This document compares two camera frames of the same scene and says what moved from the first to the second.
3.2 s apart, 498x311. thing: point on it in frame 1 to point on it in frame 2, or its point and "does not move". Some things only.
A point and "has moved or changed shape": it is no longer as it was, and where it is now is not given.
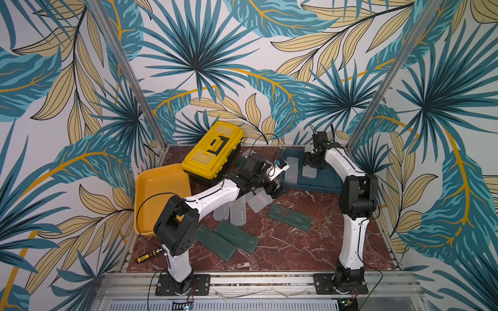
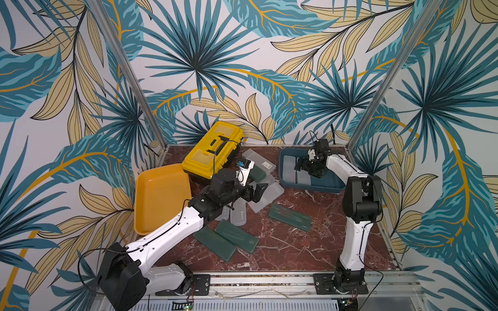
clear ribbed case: x=222 y=212 does not move
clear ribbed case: x=238 y=211 does not move
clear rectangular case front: x=308 y=171 has moved or changed shape
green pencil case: x=290 y=217 does not move
